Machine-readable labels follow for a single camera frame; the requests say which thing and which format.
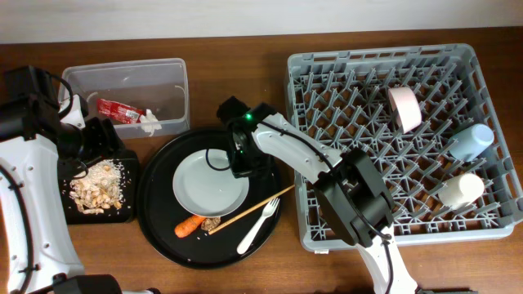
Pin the white plastic fork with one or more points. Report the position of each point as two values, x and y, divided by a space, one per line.
268 211

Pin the clear plastic bin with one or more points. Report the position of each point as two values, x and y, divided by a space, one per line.
160 85

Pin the white cup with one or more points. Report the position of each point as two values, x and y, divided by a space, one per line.
461 190

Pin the wooden chopstick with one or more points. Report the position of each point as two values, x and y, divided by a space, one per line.
250 210

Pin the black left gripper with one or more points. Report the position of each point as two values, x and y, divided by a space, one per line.
108 144

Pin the white tissue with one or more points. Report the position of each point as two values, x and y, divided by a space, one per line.
149 123

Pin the grey plate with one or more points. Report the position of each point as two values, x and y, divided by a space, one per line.
205 186

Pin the round black tray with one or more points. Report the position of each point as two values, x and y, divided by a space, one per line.
159 212

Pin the pink bowl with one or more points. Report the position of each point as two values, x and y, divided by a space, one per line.
405 105

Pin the black rectangular tray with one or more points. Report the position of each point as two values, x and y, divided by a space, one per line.
131 168

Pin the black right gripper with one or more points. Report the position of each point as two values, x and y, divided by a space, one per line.
239 168

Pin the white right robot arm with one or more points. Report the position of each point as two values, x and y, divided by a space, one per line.
352 195

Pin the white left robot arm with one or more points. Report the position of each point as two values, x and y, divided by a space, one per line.
43 142

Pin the brown food scrap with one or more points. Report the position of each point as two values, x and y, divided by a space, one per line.
210 223

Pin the rice and peanut shells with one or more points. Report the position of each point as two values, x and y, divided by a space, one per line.
99 189

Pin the orange carrot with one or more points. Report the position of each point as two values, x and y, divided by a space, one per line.
188 226

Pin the blue cup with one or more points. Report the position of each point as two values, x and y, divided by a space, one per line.
471 142

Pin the grey dishwasher rack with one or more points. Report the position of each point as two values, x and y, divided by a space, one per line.
339 98

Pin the red snack wrapper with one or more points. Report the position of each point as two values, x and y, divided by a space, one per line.
118 111

